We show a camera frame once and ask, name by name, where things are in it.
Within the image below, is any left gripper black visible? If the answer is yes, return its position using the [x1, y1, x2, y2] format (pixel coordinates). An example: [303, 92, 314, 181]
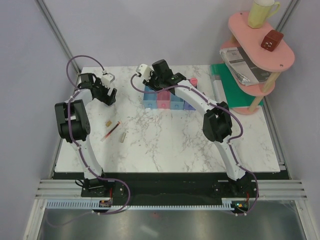
[94, 78, 117, 106]

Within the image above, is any small yellow eraser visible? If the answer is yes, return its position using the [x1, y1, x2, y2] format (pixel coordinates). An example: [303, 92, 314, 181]
[105, 120, 112, 127]

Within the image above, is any red mechanical pencil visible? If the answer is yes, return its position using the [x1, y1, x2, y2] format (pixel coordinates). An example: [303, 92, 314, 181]
[100, 121, 121, 142]

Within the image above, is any pink cap brown bottle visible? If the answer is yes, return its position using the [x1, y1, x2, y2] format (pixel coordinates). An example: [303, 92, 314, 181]
[189, 77, 198, 88]

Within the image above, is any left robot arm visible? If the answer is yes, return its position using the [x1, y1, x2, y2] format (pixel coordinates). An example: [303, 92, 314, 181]
[54, 71, 117, 197]

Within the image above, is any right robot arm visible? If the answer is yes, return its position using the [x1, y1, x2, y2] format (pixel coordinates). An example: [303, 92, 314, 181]
[136, 59, 247, 197]

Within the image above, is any pink bin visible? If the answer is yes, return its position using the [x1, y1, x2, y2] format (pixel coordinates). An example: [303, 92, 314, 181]
[156, 91, 171, 109]

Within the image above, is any light blue bin left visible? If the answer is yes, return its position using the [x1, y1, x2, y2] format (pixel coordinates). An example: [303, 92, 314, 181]
[142, 86, 158, 109]

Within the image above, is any light blue bin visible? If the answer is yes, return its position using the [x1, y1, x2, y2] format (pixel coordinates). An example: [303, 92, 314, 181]
[142, 86, 158, 109]
[170, 93, 185, 110]

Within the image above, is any light blue bin middle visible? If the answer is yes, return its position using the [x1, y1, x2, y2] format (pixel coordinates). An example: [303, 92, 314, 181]
[170, 93, 185, 110]

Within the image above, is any beige chalk stick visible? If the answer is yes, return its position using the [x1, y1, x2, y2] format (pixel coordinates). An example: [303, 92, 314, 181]
[120, 132, 126, 143]

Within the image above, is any purple blue bin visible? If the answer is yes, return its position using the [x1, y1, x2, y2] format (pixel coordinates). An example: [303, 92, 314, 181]
[183, 101, 196, 111]

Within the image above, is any green cutting mat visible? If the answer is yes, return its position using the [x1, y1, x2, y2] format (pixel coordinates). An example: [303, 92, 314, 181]
[209, 63, 255, 108]

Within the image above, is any folded newspaper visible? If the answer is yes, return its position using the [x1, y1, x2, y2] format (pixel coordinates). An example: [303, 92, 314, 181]
[219, 47, 271, 86]

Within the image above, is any pink two-tier shelf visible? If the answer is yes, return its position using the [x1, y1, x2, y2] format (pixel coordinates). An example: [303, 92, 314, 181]
[220, 11, 295, 115]

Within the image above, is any dark red cube toy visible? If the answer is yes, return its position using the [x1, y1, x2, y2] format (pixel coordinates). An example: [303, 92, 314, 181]
[260, 29, 284, 52]

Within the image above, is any yellow mug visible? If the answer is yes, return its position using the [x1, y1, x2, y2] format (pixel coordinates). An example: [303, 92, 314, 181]
[247, 0, 281, 29]

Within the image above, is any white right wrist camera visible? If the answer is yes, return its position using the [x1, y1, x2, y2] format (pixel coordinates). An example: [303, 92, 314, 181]
[136, 63, 154, 82]

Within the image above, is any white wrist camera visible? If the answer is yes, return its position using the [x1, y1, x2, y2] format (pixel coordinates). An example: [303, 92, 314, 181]
[136, 63, 154, 82]
[101, 70, 116, 88]

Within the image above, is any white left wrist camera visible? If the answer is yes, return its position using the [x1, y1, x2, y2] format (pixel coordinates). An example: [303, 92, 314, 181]
[101, 70, 116, 88]

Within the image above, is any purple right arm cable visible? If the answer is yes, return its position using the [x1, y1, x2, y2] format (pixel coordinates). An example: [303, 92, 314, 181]
[130, 73, 260, 217]

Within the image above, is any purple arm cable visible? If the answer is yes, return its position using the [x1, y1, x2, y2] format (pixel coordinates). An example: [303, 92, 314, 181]
[44, 54, 132, 229]
[130, 73, 260, 217]

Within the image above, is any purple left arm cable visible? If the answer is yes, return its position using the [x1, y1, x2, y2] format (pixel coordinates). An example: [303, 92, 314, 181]
[44, 54, 132, 229]

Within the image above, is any white cable duct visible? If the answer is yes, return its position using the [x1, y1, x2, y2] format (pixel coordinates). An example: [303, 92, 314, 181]
[45, 199, 235, 211]

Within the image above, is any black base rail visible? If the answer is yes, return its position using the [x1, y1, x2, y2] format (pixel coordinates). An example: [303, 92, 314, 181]
[53, 170, 289, 205]

